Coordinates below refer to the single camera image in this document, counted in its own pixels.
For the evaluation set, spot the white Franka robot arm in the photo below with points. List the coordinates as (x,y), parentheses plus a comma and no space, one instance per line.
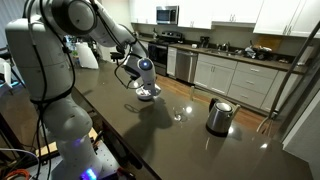
(33,56)

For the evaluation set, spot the white ceramic bowl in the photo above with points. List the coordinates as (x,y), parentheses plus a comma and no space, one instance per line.
(146,97)

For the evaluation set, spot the red brown snack pieces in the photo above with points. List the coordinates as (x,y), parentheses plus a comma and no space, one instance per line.
(144,92)

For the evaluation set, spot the narrow white base cabinet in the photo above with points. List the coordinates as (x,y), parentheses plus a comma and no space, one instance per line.
(171,61)

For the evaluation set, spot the light wooden chair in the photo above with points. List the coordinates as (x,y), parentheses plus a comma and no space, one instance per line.
(192,95)

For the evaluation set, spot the stainless steel dishwasher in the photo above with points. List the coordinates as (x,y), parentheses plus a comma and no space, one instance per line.
(186,66)

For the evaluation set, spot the black stainless steel stove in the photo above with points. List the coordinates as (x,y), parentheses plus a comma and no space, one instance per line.
(163,50)

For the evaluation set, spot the small white jar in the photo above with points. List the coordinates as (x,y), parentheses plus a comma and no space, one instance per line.
(194,46)

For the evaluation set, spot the black office chair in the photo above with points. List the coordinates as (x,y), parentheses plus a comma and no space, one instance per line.
(116,56)

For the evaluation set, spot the stainless steel electric kettle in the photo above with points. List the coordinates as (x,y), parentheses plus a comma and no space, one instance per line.
(218,116)

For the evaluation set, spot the black coffee maker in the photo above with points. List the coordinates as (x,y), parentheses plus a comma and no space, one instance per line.
(204,41)

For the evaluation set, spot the stainless steel microwave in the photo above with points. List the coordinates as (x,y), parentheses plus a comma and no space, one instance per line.
(166,15)

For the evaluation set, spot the dark kitchen countertop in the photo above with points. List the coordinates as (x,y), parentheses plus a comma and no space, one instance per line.
(230,57)

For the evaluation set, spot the chrome sink faucet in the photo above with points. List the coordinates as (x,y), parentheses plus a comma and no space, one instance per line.
(226,46)

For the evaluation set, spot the white tapered container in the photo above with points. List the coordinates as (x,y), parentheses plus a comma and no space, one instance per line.
(87,56)

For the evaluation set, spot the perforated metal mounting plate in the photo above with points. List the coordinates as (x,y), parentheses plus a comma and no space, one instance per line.
(106,160)

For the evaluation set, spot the white base cabinets with drawers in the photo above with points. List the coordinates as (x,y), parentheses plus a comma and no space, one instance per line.
(250,80)

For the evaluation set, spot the dish rack with dishes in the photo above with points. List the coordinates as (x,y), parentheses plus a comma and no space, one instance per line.
(256,52)

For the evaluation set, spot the wooden cutting board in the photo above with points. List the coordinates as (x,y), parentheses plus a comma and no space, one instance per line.
(268,42)

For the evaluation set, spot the grey metal stand bar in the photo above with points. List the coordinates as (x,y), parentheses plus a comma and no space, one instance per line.
(280,96)

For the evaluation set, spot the light wooden block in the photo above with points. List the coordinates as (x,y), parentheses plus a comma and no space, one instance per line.
(46,150)

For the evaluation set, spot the white plastic chair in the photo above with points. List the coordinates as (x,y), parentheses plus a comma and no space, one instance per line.
(5,71)

